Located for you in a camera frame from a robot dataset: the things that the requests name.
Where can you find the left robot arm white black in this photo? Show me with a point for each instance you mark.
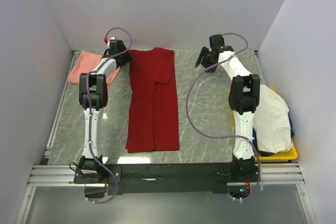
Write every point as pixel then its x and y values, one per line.
pixel 93 97

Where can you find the red t shirt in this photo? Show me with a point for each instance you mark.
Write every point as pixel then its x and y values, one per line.
pixel 153 113

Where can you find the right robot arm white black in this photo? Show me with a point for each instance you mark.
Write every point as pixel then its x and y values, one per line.
pixel 243 100

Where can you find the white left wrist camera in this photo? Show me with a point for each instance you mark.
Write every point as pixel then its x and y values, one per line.
pixel 106 39

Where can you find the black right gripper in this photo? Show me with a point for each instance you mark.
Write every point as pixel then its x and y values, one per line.
pixel 203 53

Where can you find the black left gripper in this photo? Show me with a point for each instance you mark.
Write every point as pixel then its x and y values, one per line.
pixel 128 58

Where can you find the yellow plastic bin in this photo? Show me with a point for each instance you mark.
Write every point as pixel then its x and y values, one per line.
pixel 278 155

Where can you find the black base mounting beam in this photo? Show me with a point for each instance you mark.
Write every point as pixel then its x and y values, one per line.
pixel 169 178

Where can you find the white t shirt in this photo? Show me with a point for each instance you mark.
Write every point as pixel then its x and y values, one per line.
pixel 271 122

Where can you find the blue t shirt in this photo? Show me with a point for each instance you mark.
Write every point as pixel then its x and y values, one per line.
pixel 291 126

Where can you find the folded pink t shirt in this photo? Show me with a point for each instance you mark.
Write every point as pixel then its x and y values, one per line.
pixel 86 62

